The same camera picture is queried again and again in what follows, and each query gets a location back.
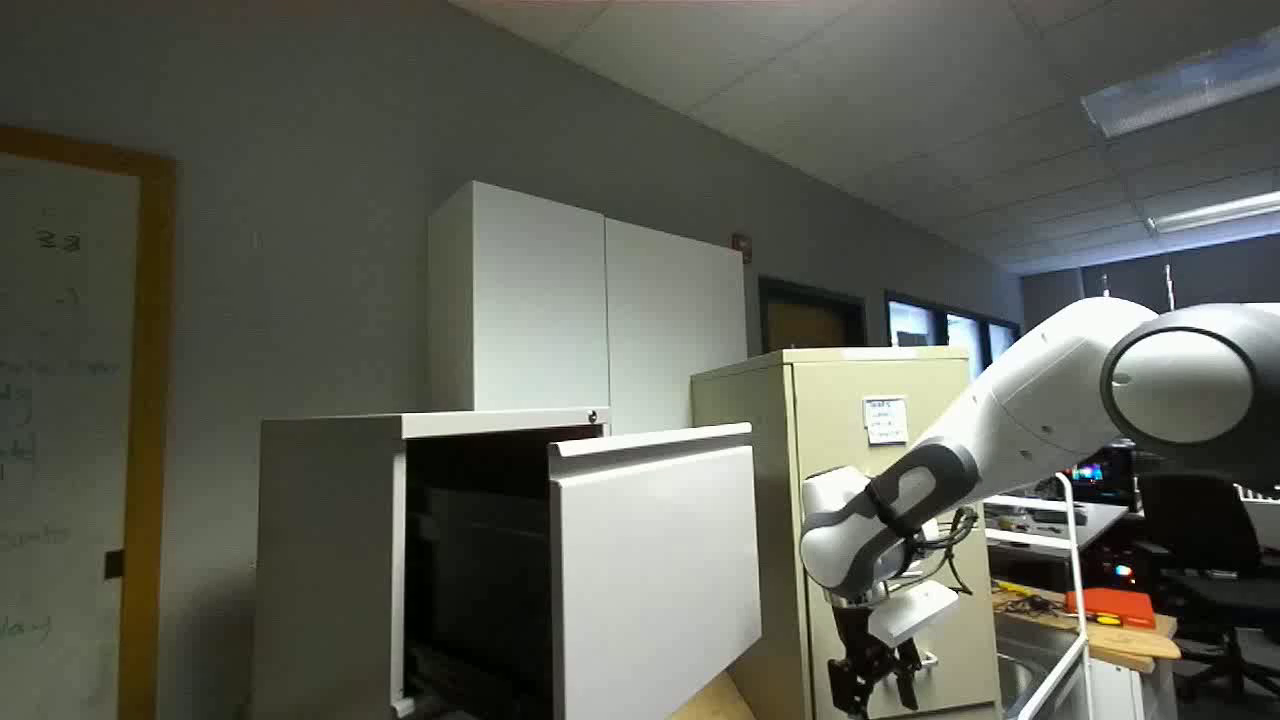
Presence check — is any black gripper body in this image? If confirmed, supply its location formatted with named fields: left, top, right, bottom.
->
left=834, top=594, right=927, bottom=680

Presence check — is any wooden workbench top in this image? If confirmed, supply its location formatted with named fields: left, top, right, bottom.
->
left=992, top=579, right=1186, bottom=674

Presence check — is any white drawer front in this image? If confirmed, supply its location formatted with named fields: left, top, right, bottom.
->
left=544, top=420, right=769, bottom=720

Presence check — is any low white drawer cabinet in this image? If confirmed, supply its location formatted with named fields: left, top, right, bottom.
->
left=246, top=406, right=769, bottom=720

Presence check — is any beige metal filing cabinet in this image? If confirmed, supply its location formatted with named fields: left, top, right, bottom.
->
left=686, top=345, right=1003, bottom=720

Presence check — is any orange tool case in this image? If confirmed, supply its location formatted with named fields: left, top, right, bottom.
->
left=1061, top=582, right=1161, bottom=630

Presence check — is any white paper label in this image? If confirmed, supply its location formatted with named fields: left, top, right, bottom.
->
left=859, top=390, right=914, bottom=450

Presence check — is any dark window row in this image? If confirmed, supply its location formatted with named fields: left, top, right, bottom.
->
left=883, top=290, right=1026, bottom=368

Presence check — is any black office chair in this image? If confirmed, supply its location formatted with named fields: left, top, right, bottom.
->
left=1132, top=467, right=1280, bottom=700

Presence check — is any dark framed door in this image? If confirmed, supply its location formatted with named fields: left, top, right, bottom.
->
left=754, top=273, right=870, bottom=359

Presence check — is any tall white two-door cabinet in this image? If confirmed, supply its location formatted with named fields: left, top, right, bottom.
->
left=425, top=179, right=751, bottom=434

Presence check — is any short ceiling light panel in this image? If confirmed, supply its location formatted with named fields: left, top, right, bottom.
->
left=1139, top=179, right=1280, bottom=240

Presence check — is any long ceiling light panel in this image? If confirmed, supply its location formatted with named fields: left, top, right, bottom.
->
left=1076, top=23, right=1280, bottom=143

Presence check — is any wood-framed whiteboard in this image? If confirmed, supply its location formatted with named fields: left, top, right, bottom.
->
left=0, top=124, right=179, bottom=720

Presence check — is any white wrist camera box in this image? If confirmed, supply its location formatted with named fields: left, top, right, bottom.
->
left=863, top=575, right=964, bottom=650

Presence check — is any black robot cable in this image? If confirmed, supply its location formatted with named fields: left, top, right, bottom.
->
left=898, top=504, right=984, bottom=601

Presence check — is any white metal tube frame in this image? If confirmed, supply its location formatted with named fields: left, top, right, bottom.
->
left=979, top=467, right=1098, bottom=720

